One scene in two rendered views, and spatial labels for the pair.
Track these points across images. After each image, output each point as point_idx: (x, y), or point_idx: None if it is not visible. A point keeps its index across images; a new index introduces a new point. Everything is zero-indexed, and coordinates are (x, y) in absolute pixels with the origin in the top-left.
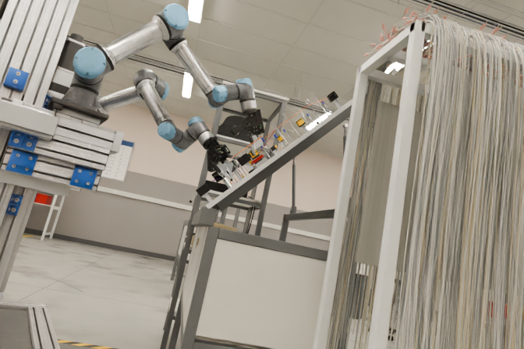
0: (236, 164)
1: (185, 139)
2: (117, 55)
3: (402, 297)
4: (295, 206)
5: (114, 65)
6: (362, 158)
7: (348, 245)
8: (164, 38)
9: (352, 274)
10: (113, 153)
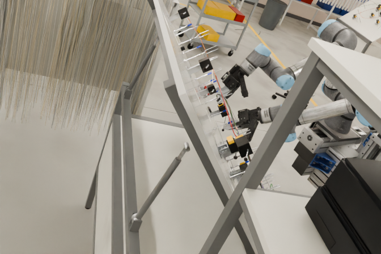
0: (262, 181)
1: None
2: None
3: (101, 99)
4: (136, 214)
5: (325, 83)
6: None
7: (138, 90)
8: None
9: (131, 100)
10: (307, 148)
